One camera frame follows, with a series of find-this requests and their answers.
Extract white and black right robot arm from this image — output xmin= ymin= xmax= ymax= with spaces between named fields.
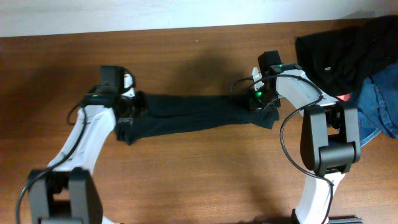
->
xmin=250 ymin=50 xmax=363 ymax=224

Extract dark green cloth garment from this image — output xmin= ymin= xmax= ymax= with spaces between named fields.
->
xmin=114 ymin=91 xmax=279 ymax=146

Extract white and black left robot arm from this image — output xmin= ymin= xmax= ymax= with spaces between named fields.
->
xmin=20 ymin=65 xmax=145 ymax=224

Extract blue denim jeans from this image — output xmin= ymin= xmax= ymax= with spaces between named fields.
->
xmin=349 ymin=63 xmax=397 ymax=147

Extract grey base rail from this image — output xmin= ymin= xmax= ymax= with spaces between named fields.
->
xmin=328 ymin=217 xmax=363 ymax=224

